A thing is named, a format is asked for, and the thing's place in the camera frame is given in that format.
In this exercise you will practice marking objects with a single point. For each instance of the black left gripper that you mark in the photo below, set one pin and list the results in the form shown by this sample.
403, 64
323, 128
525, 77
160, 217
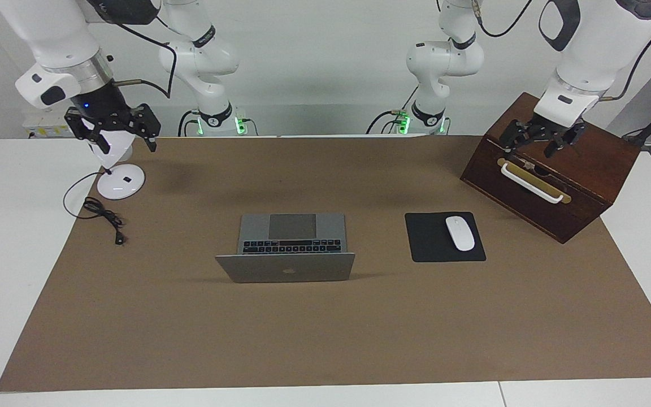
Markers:
546, 130

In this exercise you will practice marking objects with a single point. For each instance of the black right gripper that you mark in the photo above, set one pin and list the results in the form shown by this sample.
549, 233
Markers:
102, 107

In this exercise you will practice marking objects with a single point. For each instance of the silver laptop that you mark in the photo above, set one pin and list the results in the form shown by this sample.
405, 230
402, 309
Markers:
291, 268

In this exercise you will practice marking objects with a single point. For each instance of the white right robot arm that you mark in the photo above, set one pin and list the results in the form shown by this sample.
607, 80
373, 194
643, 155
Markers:
48, 34

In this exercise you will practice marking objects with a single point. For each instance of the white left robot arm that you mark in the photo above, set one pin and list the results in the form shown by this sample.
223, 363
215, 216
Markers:
602, 51

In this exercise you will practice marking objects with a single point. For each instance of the white desk lamp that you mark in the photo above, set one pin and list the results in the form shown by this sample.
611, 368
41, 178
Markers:
121, 183

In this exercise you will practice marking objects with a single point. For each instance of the dark wooden box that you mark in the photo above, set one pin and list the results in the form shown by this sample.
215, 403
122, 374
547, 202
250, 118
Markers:
597, 169

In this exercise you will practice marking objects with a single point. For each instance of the white computer mouse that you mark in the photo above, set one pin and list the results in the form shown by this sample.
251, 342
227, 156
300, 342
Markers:
460, 233

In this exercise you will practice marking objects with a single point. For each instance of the black mouse pad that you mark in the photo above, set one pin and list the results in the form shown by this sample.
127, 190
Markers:
427, 240

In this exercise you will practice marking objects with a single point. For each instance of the brown table mat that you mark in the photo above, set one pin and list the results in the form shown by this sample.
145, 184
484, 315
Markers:
325, 333

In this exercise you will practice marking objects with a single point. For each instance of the white wall power strip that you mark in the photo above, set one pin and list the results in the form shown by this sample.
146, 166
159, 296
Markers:
43, 129

